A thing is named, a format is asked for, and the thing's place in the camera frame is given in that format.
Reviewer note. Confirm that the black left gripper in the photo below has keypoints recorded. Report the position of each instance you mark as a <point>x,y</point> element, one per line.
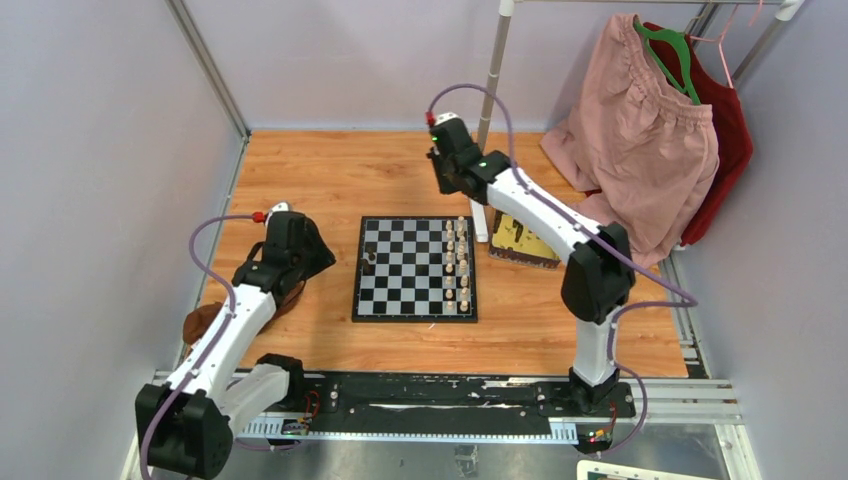
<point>322,257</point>

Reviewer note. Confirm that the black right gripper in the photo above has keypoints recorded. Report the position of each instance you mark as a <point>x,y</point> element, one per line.
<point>444,187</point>

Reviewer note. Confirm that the black white chess board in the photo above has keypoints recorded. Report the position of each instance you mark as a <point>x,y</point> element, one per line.
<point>416,264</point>

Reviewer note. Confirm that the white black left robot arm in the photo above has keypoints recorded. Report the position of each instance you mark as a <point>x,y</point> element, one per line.
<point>188,423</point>

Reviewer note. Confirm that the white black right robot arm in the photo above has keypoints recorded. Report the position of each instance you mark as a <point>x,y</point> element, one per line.
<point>597,279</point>

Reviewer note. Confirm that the gold tin box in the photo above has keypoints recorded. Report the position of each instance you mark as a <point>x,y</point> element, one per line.
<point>511,241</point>

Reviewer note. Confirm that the pink garment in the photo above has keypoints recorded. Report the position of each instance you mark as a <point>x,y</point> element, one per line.
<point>643,152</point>

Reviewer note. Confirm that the red garment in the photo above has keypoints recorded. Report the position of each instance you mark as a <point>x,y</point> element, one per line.
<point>722,132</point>

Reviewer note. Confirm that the pink clothes hanger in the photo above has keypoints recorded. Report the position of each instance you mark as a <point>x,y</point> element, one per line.
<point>700,26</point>

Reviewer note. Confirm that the white tablet corner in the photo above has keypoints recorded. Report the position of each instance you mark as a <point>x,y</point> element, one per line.
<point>595,470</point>

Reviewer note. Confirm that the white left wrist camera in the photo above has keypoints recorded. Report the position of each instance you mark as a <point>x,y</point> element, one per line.
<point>264,216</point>

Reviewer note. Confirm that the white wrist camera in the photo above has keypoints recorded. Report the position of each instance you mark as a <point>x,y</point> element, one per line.
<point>434,119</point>
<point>264,216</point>

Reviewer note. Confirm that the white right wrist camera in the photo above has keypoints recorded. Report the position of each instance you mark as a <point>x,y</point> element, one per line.
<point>434,119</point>

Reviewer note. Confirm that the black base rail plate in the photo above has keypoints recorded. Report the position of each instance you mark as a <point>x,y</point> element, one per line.
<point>440,407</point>

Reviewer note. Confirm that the aluminium frame post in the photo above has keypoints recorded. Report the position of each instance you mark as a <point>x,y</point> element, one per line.
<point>194,38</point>

